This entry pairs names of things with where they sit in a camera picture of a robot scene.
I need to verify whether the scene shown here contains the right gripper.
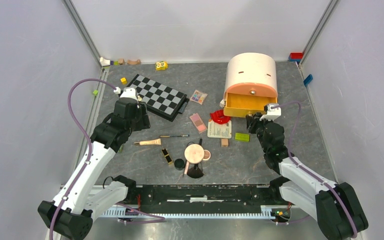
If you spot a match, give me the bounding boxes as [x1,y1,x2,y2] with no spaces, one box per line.
[245,112,273,154]

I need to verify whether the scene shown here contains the black mascara tube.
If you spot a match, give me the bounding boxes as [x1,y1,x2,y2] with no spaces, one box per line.
[178,101,188,114]

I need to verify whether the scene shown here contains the round drawer organizer box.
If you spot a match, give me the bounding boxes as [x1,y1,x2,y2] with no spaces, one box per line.
[222,52,279,118]

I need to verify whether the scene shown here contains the pink blush palette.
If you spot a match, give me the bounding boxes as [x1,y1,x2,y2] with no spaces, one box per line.
[189,113,207,134]

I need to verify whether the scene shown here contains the round pink powder compact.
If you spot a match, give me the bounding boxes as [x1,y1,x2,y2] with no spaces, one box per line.
[184,143,211,164]

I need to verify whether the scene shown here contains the colourful eyeshadow palette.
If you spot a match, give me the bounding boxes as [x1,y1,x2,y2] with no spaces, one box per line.
[190,89,208,105]

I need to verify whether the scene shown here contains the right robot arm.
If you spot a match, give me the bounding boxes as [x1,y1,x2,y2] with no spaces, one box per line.
[245,103,369,240]

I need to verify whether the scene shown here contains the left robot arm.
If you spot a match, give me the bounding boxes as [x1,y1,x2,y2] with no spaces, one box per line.
[38,87,150,240]

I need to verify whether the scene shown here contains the black makeup brush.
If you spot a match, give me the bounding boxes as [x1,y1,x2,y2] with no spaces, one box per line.
[187,138,204,179]

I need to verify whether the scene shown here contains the green lego brick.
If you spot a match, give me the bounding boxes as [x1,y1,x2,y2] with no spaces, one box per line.
[234,132,250,142]

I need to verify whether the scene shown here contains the black eyeliner pencil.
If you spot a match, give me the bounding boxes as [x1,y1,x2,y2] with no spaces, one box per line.
[159,134,190,138]

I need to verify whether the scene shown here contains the beige concealer tube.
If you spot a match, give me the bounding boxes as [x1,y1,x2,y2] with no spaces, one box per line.
[134,138,162,146]

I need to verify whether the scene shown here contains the small wooden cube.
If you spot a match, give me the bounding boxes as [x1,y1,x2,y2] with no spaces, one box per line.
[221,138,229,147]

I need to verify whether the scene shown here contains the black white chessboard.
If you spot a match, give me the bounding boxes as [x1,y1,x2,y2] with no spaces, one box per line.
[127,74,189,122]

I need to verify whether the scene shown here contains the black gold lipstick case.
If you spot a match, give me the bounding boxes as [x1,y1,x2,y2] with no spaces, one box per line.
[161,148,174,165]

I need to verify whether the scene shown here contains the red plastic arch toy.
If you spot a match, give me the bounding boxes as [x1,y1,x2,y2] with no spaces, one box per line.
[209,109,231,125]

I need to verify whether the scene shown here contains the white lego brick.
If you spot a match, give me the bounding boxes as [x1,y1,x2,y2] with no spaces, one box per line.
[219,100,226,108]

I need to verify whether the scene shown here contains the yellow cube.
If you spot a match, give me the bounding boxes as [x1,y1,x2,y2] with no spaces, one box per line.
[120,77,128,85]

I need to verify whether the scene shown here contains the small black round jar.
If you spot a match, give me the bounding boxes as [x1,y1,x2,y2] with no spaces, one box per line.
[174,158,186,171]

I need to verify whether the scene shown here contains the yellow toy block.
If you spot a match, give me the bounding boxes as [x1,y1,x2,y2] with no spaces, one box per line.
[155,61,168,71]

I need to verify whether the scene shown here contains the wooden arch block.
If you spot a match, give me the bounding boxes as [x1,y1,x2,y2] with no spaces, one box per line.
[126,59,142,65]

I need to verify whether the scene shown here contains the small wooden block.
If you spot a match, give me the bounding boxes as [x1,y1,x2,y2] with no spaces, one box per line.
[117,58,125,65]

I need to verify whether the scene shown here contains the red blue blocks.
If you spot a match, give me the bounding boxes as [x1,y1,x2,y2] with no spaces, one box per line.
[288,52,304,62]

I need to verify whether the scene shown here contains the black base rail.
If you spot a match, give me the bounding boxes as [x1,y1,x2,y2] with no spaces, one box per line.
[122,184,288,214]

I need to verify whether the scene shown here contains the white corner bracket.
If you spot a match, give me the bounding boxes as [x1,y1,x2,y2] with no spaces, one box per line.
[99,56,112,67]

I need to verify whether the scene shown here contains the blue block by wall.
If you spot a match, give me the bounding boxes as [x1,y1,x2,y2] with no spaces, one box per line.
[303,74,314,87]

